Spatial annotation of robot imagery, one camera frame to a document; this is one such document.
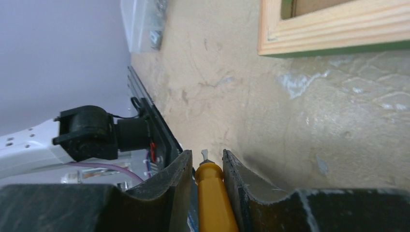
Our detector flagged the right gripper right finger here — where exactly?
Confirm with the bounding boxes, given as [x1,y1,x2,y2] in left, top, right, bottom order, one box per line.
[222,149,301,232]

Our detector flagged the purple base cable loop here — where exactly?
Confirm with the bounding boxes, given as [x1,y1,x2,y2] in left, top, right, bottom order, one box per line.
[65,150,154,185]

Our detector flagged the green picture frame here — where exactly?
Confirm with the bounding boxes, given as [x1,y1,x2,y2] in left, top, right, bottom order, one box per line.
[258,0,410,58]

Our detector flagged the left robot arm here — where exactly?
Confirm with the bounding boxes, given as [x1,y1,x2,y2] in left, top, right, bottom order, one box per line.
[0,105,152,178]

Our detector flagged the clear plastic screw box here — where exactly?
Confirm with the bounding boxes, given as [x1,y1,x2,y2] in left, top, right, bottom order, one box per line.
[120,0,169,53]

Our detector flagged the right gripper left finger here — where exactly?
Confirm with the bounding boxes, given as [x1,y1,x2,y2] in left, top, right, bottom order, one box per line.
[124,150,192,232]

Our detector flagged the orange handle screwdriver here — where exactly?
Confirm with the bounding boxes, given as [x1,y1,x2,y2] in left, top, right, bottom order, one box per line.
[194,149,239,232]

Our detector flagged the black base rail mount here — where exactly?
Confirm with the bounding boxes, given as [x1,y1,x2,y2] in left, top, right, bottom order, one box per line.
[128,66,183,176]

